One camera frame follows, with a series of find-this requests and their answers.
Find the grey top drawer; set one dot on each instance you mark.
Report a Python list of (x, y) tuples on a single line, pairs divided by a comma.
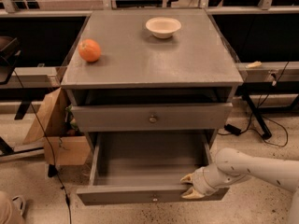
[(118, 118)]

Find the white paper bowl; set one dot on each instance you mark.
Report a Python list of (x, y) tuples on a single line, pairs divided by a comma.
[(162, 27)]

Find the grey drawer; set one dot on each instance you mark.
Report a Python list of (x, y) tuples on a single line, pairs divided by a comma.
[(118, 118), (143, 167)]

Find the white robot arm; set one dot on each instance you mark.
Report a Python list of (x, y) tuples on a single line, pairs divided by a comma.
[(232, 166)]

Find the grey drawer cabinet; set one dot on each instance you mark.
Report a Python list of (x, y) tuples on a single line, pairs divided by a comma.
[(137, 68)]

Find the brown cardboard box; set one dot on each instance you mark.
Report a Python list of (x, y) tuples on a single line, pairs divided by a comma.
[(50, 128)]

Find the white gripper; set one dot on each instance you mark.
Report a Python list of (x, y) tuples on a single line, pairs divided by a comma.
[(199, 181)]

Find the small yellow foam piece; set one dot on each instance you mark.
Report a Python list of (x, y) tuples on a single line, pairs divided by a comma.
[(255, 64)]

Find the black table leg right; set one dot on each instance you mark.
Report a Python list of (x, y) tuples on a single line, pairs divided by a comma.
[(266, 132)]

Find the black chair left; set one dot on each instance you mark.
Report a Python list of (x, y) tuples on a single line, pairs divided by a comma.
[(10, 50)]

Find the orange fruit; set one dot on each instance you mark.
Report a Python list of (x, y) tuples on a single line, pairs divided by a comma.
[(89, 50)]

